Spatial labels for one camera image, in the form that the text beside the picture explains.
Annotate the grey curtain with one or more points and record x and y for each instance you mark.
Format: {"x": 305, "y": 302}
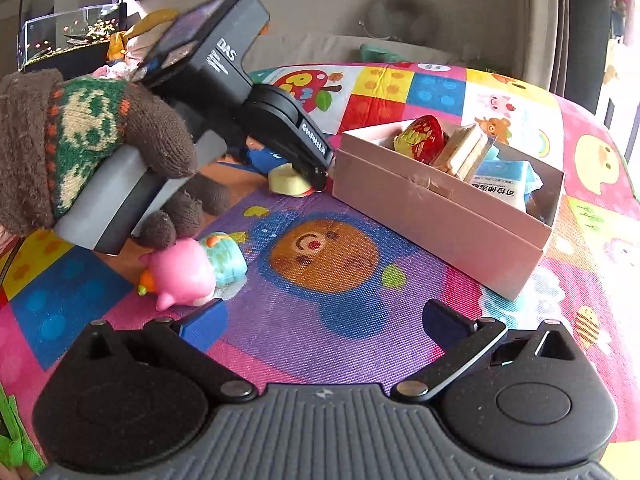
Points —
{"x": 565, "y": 49}

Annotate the yellow orange plush toys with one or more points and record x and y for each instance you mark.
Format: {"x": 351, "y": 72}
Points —
{"x": 133, "y": 44}

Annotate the green brown crochet doll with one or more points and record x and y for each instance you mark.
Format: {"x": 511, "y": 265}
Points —
{"x": 423, "y": 140}

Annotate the teal plastic hand crank toy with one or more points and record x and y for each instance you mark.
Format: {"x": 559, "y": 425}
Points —
{"x": 228, "y": 262}

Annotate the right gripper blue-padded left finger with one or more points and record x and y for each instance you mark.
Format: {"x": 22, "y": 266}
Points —
{"x": 183, "y": 344}

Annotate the colourful cartoon play mat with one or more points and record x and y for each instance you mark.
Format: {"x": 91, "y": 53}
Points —
{"x": 331, "y": 296}

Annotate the blue white cotton pads pack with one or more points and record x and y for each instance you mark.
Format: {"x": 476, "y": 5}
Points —
{"x": 508, "y": 180}

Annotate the teal cloth item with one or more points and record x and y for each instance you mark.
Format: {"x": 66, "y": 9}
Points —
{"x": 370, "y": 53}

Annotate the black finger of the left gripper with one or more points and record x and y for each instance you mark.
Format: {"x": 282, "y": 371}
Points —
{"x": 315, "y": 175}

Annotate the glass fish tank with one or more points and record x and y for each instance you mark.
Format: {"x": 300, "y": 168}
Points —
{"x": 48, "y": 28}

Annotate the grey round fan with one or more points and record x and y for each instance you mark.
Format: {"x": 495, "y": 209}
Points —
{"x": 407, "y": 21}

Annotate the left hand patterned knit glove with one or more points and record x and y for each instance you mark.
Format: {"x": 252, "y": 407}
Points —
{"x": 55, "y": 133}

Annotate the yellow round sponge toy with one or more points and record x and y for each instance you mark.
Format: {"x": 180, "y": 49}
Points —
{"x": 285, "y": 180}

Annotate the packaged wafer biscuits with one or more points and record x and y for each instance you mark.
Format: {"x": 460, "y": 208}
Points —
{"x": 464, "y": 152}

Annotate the beige bed sheet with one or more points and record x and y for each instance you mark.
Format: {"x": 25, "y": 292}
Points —
{"x": 294, "y": 48}

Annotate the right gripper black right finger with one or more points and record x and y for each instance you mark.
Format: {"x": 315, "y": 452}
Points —
{"x": 464, "y": 343}

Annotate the pink cardboard box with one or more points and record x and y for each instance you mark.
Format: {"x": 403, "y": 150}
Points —
{"x": 494, "y": 243}

